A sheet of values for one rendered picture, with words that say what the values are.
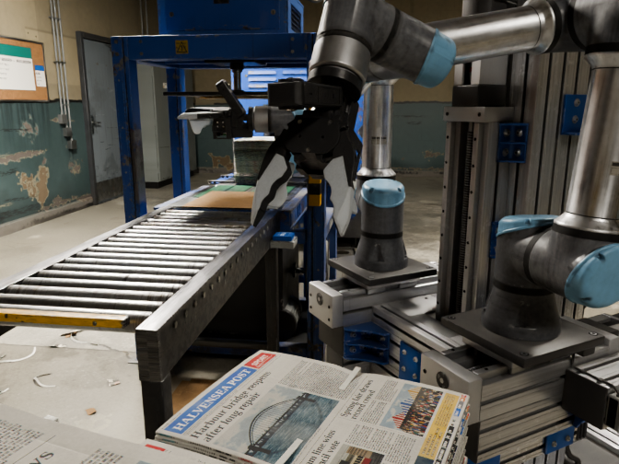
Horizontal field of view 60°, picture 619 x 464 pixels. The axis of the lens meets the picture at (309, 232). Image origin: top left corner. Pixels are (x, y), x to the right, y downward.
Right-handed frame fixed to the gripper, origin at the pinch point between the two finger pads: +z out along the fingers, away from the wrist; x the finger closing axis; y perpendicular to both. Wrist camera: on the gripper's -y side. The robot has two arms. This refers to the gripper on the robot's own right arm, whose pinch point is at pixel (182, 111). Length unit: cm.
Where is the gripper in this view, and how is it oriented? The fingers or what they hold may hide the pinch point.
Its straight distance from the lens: 161.6
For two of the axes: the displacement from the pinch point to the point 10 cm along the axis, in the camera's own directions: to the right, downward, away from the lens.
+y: 0.0, 9.3, 3.6
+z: -10.0, 0.1, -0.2
